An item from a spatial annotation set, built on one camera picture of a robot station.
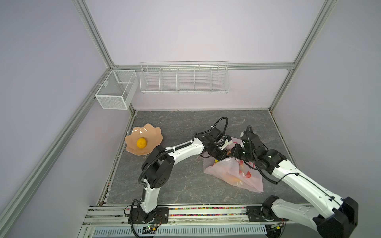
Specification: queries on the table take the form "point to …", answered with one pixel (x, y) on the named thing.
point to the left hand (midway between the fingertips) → (227, 160)
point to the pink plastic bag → (234, 171)
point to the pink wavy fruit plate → (152, 135)
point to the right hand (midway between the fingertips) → (229, 148)
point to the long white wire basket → (184, 77)
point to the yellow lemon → (141, 143)
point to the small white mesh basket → (118, 89)
